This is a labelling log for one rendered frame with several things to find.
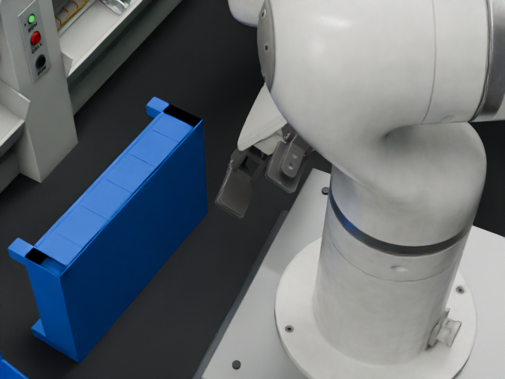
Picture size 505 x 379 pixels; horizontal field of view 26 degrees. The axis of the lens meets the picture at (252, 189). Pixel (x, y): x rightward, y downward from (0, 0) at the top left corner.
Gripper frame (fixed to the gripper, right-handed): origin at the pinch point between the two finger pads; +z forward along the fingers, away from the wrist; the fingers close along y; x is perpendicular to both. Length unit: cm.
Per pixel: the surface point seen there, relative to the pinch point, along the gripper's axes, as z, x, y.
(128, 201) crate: -9.0, 1.3, 34.4
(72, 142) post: -27, 5, 64
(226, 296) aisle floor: -9.4, -19.8, 44.1
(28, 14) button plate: -27, 23, 40
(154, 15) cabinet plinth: -56, 2, 65
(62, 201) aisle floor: -17, 3, 62
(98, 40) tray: -38, 11, 53
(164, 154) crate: -17.5, -0.4, 34.6
